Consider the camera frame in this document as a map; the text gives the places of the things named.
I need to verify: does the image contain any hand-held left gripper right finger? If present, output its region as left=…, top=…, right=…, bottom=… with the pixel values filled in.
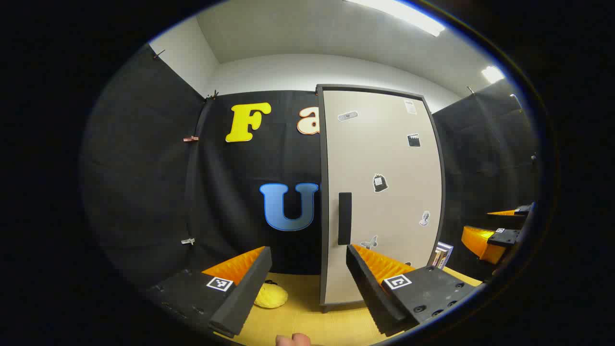
left=346, top=244, right=484, bottom=338

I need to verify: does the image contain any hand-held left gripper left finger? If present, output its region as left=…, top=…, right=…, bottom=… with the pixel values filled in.
left=144, top=246, right=273, bottom=339

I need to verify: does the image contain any black cabinet door handle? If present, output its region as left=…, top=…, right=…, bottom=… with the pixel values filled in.
left=338, top=192, right=352, bottom=246

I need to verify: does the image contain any yellow plush toy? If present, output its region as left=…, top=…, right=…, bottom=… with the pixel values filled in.
left=254, top=281, right=289, bottom=309

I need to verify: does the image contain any lavender cover book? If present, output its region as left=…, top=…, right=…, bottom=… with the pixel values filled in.
left=438, top=242, right=454, bottom=270

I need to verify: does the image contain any small ceiling light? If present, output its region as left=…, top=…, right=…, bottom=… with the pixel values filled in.
left=481, top=66, right=505, bottom=85

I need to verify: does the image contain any black backdrop cloth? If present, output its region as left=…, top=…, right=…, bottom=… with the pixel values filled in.
left=81, top=43, right=541, bottom=290

